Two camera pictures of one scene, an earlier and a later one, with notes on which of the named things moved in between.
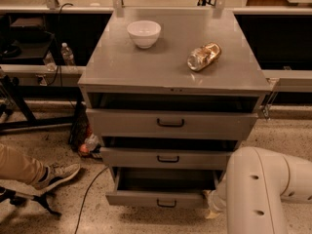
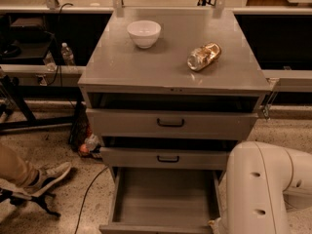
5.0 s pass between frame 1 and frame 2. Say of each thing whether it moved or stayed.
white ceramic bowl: stayed
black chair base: stayed
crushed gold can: stayed
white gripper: moved
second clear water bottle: stayed
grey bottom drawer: moved
